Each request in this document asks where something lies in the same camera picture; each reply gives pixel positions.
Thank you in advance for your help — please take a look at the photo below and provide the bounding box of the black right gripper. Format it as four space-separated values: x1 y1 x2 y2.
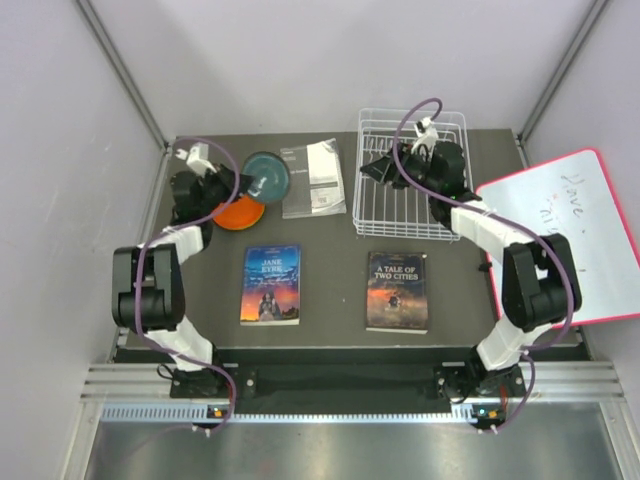
360 143 441 198

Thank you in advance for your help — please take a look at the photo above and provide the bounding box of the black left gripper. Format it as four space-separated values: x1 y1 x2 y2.
199 161 257 216

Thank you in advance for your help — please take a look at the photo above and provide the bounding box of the black plate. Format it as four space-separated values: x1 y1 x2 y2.
242 151 291 204

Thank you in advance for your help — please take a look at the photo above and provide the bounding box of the orange plate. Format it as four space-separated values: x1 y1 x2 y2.
213 196 266 231

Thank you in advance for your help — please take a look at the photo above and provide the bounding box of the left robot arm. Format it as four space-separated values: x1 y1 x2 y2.
112 164 253 398

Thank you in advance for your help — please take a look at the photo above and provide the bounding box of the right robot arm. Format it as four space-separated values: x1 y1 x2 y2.
360 141 582 396

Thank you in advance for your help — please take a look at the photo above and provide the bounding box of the Canon setup guide booklet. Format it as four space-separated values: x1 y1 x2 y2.
280 138 347 219

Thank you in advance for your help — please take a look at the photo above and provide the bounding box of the Jane Eyre book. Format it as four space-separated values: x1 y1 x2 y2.
240 244 301 326

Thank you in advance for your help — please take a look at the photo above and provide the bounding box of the Tale of Two Cities book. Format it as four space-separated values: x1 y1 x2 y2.
365 252 429 334

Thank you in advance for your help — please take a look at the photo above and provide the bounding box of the pink framed whiteboard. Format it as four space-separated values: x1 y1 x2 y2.
477 148 639 325

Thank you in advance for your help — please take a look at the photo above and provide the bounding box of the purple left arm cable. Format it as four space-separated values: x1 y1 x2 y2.
132 137 241 434

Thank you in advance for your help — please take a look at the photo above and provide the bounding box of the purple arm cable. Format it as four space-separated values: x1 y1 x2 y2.
132 137 241 434
393 98 579 434

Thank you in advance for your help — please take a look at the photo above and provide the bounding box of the white wire dish rack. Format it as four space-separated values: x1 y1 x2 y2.
352 106 473 242

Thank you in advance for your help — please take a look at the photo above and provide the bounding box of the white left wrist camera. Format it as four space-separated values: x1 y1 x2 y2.
174 142 218 177

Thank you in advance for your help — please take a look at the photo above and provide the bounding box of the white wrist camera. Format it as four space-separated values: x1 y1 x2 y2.
411 117 439 156
174 142 218 177

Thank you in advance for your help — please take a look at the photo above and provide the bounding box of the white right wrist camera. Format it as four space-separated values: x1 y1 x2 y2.
411 117 439 156

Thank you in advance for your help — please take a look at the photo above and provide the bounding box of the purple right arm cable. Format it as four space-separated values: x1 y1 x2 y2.
393 98 579 434

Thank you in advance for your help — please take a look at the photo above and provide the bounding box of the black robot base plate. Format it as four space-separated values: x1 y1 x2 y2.
169 363 526 400

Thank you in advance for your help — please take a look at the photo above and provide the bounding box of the aluminium front rail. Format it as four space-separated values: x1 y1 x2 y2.
80 361 624 425

